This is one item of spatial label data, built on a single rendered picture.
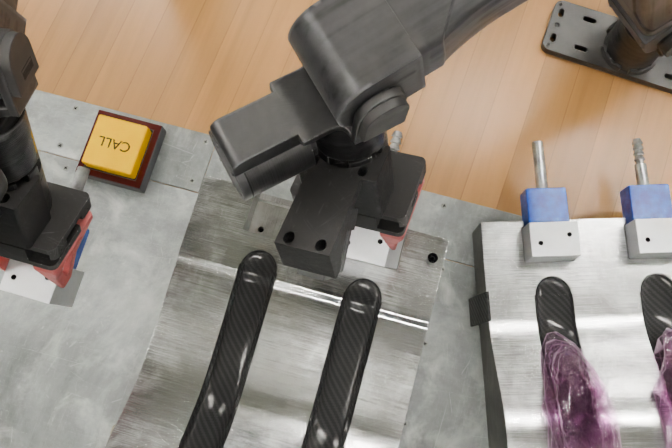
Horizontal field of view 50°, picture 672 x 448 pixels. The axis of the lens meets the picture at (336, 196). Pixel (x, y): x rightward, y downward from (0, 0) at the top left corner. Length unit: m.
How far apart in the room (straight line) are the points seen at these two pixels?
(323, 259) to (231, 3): 0.50
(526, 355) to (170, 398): 0.35
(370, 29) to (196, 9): 0.52
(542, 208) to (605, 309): 0.12
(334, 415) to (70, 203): 0.32
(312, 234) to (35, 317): 0.44
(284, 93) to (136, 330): 0.42
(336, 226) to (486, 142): 0.38
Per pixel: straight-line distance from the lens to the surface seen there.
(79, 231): 0.65
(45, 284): 0.70
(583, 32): 0.94
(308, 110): 0.49
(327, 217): 0.52
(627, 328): 0.80
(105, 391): 0.84
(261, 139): 0.48
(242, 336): 0.73
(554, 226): 0.77
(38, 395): 0.87
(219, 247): 0.74
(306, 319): 0.72
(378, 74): 0.44
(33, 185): 0.59
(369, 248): 0.67
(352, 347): 0.72
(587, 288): 0.79
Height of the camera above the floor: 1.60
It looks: 75 degrees down
